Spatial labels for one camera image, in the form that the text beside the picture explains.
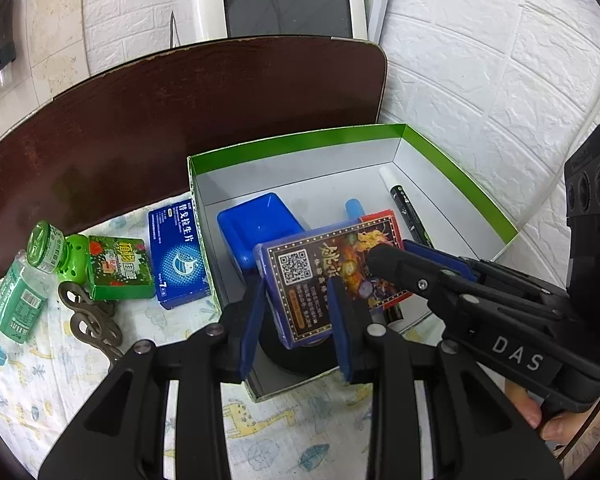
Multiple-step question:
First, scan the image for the black cable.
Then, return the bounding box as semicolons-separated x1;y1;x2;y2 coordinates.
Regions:
555;384;600;462

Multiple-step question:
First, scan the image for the red playing card box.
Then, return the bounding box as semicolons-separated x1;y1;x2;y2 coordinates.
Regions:
357;211;415;313

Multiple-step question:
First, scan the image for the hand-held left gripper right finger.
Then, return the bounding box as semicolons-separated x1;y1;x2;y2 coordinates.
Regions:
327;277;563;480

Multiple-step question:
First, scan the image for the giraffe printed white cloth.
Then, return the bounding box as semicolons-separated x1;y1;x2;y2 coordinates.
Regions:
0;212;446;480

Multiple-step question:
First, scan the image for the blue square plastic container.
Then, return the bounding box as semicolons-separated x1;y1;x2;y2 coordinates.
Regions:
216;192;306;276

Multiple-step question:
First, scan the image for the dark brown wooden board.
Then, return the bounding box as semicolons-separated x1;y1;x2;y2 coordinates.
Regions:
0;37;388;286

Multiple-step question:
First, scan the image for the white microwave oven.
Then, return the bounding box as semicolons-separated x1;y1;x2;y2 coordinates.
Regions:
170;0;392;51

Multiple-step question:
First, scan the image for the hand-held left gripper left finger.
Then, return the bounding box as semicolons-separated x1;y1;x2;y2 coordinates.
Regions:
37;275;267;480

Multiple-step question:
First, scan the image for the small green printed box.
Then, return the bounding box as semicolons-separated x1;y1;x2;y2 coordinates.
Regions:
87;235;156;302

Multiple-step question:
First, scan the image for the white capped black marker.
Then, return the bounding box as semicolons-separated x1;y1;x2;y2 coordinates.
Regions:
379;167;435;251

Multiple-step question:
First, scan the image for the blue capped black marker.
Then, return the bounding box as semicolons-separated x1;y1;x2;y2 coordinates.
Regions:
345;199;406;324

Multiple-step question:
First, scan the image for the person's right hand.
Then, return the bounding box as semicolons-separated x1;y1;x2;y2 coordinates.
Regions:
502;380;581;443

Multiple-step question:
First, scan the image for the green cardboard box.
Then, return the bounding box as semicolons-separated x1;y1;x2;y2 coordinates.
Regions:
187;122;520;403

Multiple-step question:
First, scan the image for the green repellent bottle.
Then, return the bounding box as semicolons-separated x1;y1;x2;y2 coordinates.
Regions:
26;220;91;283

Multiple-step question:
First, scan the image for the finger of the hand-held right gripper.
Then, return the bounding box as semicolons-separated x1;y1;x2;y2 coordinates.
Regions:
366;244;502;322
404;240;568;311

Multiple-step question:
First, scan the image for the blue playing card box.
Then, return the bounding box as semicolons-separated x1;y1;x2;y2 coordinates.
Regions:
254;224;376;351

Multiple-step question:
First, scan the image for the black tape roll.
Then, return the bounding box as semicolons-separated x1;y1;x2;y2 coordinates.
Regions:
257;320;346;376

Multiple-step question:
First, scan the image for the blue medicine box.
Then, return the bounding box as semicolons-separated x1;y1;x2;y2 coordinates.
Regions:
147;199;216;311

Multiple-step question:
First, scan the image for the green label plastic water bottle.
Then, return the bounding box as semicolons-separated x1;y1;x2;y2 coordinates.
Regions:
0;255;48;367

